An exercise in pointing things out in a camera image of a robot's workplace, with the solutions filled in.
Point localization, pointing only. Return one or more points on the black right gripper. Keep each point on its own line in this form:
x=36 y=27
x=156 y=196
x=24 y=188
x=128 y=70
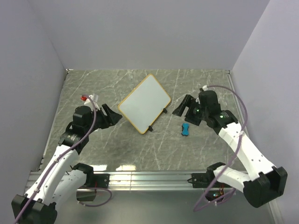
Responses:
x=189 y=101

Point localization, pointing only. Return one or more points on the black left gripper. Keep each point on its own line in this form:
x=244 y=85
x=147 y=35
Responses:
x=113 y=118

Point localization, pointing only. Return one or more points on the blue whiteboard eraser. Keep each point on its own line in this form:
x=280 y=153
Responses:
x=185 y=129

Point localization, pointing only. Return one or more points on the yellow framed whiteboard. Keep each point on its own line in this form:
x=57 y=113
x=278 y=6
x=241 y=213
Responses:
x=144 y=104

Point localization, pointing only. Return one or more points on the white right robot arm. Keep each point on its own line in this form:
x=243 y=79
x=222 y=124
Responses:
x=262 y=181

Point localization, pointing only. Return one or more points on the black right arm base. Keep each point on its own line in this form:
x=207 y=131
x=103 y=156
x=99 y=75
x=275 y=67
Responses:
x=200 y=180

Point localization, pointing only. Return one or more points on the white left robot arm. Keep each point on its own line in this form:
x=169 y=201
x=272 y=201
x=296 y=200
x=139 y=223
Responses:
x=59 y=180

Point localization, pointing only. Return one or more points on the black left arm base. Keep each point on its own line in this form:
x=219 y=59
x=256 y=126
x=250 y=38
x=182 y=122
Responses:
x=95 y=180

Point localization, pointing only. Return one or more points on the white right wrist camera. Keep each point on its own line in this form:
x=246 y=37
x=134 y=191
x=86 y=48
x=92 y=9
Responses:
x=204 y=88

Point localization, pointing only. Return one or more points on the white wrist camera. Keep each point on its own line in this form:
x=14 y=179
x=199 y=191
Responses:
x=204 y=88
x=91 y=101

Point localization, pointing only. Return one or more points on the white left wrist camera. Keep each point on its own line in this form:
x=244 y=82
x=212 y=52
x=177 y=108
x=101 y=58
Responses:
x=91 y=101

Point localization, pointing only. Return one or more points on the aluminium right side rail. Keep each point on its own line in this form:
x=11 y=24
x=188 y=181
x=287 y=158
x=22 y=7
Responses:
x=237 y=101

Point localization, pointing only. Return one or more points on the aluminium front mounting rail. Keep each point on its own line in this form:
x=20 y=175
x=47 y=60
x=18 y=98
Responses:
x=162 y=197

